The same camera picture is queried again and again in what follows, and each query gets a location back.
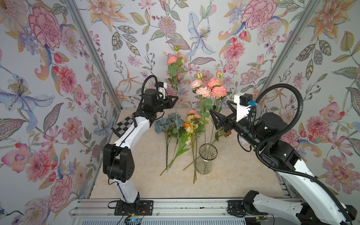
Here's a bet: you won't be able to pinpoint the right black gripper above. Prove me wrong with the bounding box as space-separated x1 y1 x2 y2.
214 102 267 155

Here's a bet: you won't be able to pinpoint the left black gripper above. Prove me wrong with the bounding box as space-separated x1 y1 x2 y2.
151 95 178 114

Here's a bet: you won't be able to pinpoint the pink rose stem two blooms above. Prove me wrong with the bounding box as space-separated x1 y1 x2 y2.
190 72 213 147

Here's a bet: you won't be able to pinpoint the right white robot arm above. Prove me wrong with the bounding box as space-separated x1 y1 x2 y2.
210 83 357 225

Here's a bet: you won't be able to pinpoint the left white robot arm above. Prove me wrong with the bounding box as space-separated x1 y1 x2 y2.
102 75 178 214

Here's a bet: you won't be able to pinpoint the clear ribbed glass vase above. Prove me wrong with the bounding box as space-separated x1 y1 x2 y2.
196 143 218 175

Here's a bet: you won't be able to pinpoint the blue hydrangea bunch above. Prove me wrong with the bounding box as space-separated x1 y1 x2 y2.
155 113 185 171

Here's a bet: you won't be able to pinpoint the orange white flower stem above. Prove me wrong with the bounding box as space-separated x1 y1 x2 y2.
160 122 191 176

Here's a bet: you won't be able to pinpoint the black white checkerboard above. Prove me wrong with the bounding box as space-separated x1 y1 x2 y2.
111 116 134 138

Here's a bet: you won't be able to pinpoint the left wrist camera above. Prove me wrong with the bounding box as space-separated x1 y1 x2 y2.
155 82 167 99

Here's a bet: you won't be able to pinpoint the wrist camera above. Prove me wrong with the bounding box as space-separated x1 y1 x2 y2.
155 82 167 99
233 93 254 122

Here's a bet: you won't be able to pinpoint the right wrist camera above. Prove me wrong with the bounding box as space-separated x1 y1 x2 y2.
233 93 254 122

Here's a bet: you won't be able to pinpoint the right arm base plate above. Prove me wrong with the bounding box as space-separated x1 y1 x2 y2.
227 200 254 218

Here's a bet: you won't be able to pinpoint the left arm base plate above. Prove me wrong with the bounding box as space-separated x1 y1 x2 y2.
114 200 154 216

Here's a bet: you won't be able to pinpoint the aluminium rail frame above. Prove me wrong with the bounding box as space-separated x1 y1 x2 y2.
70 198 292 225

